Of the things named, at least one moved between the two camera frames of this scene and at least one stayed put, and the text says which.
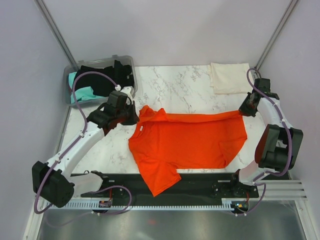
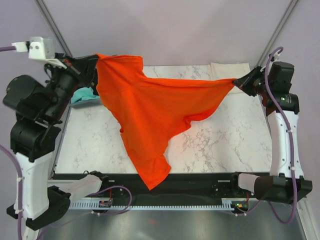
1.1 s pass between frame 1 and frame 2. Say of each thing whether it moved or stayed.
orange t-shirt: moved
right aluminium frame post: stayed
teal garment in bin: stayed
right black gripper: moved
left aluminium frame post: stayed
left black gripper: moved
